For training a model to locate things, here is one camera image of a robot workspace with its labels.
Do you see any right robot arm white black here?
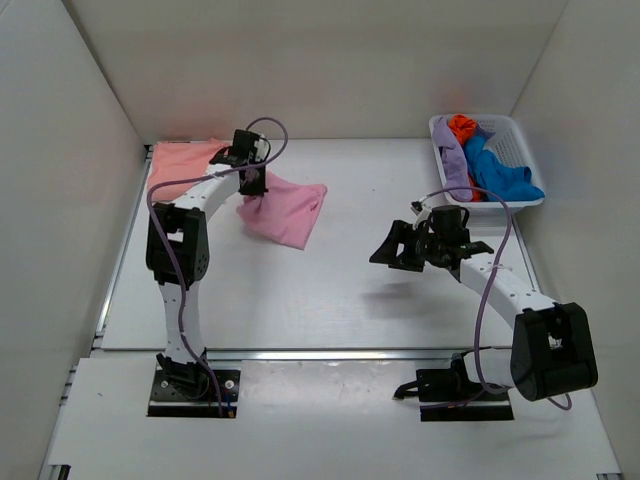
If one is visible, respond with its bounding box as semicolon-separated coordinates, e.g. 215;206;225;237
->
369;203;599;403

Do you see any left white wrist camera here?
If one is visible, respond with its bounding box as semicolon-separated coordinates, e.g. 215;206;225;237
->
254;134;271;161

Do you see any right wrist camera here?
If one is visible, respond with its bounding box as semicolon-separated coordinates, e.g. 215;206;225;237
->
411;200;432;226

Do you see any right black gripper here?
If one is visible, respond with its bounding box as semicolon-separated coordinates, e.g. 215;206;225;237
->
371;221;445;273

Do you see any pink t shirt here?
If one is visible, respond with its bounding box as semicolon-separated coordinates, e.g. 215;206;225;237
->
236;172;328;250

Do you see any blue t shirt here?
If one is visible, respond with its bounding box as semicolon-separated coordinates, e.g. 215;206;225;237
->
463;136;544;202

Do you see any orange t shirt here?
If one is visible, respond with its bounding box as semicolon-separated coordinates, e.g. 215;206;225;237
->
447;114;491;146

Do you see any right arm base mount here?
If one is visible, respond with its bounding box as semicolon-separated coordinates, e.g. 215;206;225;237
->
393;351;514;422

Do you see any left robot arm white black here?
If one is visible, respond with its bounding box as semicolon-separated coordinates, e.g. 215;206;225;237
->
145;129;272;398

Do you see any white plastic laundry basket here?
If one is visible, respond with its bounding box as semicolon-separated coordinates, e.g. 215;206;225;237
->
428;114;545;214

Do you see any lavender t shirt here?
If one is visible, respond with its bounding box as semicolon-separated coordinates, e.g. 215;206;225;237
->
432;116;473;202

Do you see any folded salmon t shirt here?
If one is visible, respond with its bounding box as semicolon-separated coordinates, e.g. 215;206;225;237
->
147;138;228;189

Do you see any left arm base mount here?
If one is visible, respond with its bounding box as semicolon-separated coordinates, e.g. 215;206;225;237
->
147;354;241;419

